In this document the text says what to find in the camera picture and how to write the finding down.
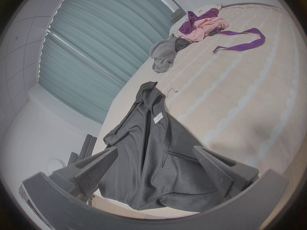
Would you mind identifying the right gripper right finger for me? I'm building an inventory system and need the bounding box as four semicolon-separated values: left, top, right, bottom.
193;146;259;198

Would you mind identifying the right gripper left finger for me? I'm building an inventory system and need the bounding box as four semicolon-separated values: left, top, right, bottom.
49;147;118;202

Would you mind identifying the black T-shirt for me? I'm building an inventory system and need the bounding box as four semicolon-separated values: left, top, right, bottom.
97;81;231;212

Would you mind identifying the bed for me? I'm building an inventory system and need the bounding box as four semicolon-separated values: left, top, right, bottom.
92;0;305;219

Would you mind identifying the blue-green curtain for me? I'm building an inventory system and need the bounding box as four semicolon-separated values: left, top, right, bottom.
48;0;179;81
37;33;125;125

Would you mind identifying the black shiny garment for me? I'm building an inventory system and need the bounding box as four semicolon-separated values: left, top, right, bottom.
175;37;190;52

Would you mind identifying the pink garment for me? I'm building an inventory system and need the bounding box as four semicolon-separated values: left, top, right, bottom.
177;16;229;42

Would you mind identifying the purple garment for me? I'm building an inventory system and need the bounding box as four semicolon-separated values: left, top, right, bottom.
179;8;265;54

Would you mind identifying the white printed pillow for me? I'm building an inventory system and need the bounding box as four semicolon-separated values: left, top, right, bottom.
169;4;223;37

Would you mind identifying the grey bedside table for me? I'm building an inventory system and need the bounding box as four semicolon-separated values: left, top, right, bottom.
171;9;183;22

